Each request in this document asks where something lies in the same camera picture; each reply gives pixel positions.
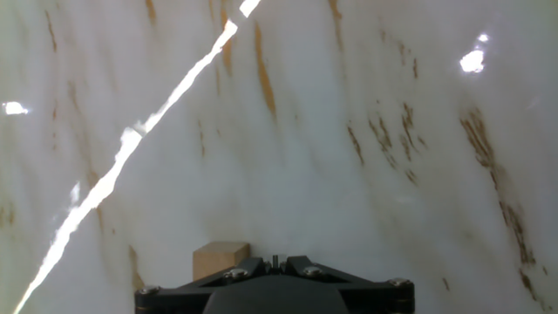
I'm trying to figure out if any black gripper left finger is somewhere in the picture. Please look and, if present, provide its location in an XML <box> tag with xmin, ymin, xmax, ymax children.
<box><xmin>133</xmin><ymin>255</ymin><xmax>275</xmax><ymax>314</ymax></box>

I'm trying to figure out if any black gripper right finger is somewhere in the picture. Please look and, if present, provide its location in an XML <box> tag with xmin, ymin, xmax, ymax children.
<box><xmin>273</xmin><ymin>255</ymin><xmax>415</xmax><ymax>314</ymax></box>

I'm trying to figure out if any small wooden cube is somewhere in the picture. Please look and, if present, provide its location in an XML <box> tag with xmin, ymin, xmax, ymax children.
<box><xmin>192</xmin><ymin>241</ymin><xmax>252</xmax><ymax>283</ymax></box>

